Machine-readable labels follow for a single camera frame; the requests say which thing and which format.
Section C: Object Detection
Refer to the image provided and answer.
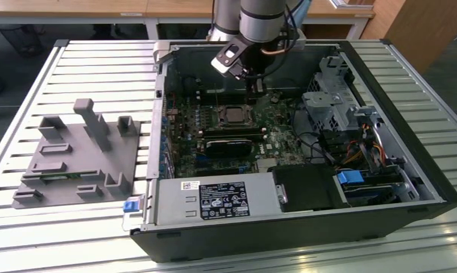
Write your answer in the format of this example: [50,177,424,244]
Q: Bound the white plastic tray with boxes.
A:
[329,0,376,8]

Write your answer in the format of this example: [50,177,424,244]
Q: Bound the silver disk bay bracket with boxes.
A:
[334,164,421,208]

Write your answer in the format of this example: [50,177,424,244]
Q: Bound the wooden cabinet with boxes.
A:
[361,0,457,75]

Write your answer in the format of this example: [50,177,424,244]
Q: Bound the silver disk bay cage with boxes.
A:
[300,55,385,134]

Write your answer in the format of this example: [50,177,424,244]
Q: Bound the blue disk carrier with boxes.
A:
[337,169,366,187]

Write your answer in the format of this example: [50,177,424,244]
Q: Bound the black wire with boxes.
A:
[298,131,342,166]

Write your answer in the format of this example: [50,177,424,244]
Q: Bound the metal socket cover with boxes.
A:
[217,104,254,127]

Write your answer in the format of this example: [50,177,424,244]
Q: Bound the CPU socket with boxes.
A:
[215,104,258,128]

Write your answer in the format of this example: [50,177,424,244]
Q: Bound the small silver heatsink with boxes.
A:
[257,159,278,171]

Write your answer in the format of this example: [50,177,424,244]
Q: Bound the blue case latch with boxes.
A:
[122,198,142,213]

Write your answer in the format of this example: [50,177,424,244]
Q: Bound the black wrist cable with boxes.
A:
[250,8,294,79]

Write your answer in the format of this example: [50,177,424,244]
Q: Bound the black plastic shroud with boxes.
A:
[270,164,350,213]

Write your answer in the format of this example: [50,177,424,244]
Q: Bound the black mesh waste bin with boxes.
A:
[0,24,46,57]

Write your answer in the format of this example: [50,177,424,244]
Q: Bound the green RAM stick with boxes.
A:
[41,173,82,180]

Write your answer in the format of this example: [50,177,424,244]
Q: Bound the black graphics card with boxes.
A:
[205,138,254,159]

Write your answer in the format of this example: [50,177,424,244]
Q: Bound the grey power supply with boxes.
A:
[154,172,286,225]

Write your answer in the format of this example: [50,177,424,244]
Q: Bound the wooden desk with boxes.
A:
[0,0,377,40]

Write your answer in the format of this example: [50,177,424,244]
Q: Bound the orange yellow wire bundle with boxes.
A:
[345,141,388,166]

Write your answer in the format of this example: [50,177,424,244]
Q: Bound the grey parts rack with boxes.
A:
[12,98,142,210]

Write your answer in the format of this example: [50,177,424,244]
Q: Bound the green motherboard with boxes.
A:
[163,89,314,179]

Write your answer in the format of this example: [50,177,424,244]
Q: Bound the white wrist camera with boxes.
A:
[210,42,249,78]

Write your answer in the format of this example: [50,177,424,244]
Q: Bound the black PC case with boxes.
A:
[129,39,457,264]

